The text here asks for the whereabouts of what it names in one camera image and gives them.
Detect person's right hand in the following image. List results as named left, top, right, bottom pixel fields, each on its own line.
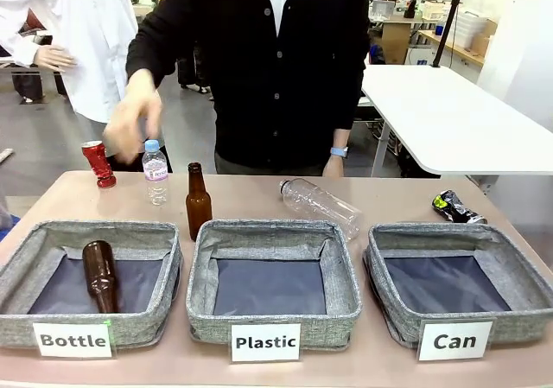
left=102, top=68, right=164, bottom=165

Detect white-shirted person's hand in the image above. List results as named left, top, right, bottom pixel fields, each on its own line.
left=33, top=44, right=78, bottom=73

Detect person's left hand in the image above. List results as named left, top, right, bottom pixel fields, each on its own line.
left=322, top=154, right=346, bottom=177

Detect large clear plastic bottle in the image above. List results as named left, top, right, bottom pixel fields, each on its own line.
left=278, top=177, right=362, bottom=241

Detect crushed red soda can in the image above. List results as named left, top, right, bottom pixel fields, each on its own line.
left=80, top=140, right=118, bottom=189

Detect small water bottle blue cap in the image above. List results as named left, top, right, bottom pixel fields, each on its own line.
left=142, top=138, right=169, bottom=207

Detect crushed black Pepsi can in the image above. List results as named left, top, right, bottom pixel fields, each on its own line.
left=431, top=189, right=488, bottom=225

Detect person's left forearm black sleeve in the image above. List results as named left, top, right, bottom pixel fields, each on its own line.
left=330, top=66, right=369, bottom=150

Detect person's right forearm black sleeve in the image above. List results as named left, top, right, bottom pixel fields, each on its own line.
left=125, top=20, right=181, bottom=92

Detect grey fabric basket Plastic label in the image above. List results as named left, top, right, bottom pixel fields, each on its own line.
left=186, top=219, right=363, bottom=351

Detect grey fabric basket Can label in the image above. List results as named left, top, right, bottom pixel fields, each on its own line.
left=365, top=222, right=553, bottom=349

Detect white sign reading Can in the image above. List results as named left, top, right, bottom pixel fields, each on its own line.
left=416, top=320, right=494, bottom=362

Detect grey fabric basket Bottle label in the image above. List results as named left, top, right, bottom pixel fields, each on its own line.
left=0, top=219, right=183, bottom=348

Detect person in white shirt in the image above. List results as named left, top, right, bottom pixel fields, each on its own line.
left=0, top=0, right=140, bottom=124

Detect brown glass beer bottle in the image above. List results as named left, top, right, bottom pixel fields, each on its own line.
left=185, top=162, right=213, bottom=242
left=81, top=239, right=120, bottom=314

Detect person in black cardigan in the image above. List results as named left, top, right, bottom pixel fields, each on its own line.
left=125, top=0, right=372, bottom=177

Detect white side table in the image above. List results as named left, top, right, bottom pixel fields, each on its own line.
left=360, top=63, right=553, bottom=178

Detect cardboard box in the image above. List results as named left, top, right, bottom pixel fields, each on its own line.
left=382, top=19, right=412, bottom=65

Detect wooden workbench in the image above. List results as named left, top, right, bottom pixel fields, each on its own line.
left=416, top=29, right=486, bottom=67

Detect black stand pole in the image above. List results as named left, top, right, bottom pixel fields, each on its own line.
left=431, top=0, right=467, bottom=68

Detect white sign reading Plastic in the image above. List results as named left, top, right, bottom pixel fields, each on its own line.
left=230, top=322, right=302, bottom=363

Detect white plastic storage boxes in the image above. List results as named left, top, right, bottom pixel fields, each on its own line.
left=448, top=10, right=490, bottom=48

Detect white sign reading Bottle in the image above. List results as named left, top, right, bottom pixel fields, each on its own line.
left=32, top=321, right=114, bottom=359

